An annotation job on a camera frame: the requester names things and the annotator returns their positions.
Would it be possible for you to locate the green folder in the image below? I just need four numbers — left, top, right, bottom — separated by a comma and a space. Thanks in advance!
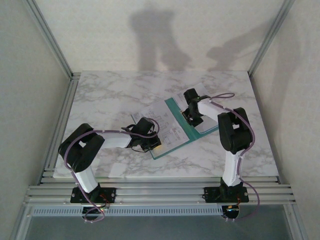
150, 97, 221, 161

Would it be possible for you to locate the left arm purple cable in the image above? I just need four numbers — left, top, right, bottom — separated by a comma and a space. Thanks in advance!
63, 117, 160, 224

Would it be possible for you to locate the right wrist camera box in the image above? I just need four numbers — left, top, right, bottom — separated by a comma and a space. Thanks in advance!
183, 88, 211, 102

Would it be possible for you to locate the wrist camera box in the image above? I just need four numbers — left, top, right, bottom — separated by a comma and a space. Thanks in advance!
121, 117, 155, 136
183, 88, 211, 102

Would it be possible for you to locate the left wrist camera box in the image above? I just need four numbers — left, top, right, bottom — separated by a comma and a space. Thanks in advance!
121, 117, 155, 136

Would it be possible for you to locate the aluminium frame rail beam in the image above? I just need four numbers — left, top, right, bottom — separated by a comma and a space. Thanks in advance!
23, 183, 297, 207

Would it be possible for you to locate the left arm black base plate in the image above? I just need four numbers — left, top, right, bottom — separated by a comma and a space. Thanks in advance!
70, 187, 117, 204

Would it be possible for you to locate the grey slotted cable duct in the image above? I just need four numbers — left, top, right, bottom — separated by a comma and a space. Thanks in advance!
29, 206, 223, 217

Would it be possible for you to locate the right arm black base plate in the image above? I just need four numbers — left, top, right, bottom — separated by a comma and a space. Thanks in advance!
203, 186, 250, 203

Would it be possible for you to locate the aluminium side rail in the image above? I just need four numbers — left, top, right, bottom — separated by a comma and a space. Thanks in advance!
37, 72, 81, 186

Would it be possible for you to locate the aluminium frame post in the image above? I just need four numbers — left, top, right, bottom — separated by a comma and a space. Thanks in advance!
23, 0, 81, 81
247, 0, 296, 77

